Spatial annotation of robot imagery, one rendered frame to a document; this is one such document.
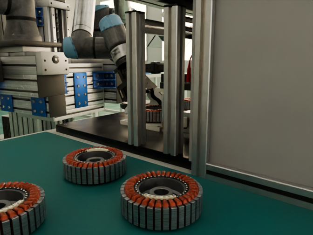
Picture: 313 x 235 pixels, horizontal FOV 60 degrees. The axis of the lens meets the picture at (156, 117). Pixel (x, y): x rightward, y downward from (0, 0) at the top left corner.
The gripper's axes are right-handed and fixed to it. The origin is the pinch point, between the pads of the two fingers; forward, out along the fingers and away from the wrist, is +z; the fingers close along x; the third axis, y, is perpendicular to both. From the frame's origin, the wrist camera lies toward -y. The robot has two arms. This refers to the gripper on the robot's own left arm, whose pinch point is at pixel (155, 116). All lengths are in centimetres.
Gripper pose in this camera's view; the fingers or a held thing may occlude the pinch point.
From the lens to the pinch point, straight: 81.3
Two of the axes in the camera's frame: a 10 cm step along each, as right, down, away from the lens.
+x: -6.3, 1.6, -7.6
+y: -6.7, 3.8, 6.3
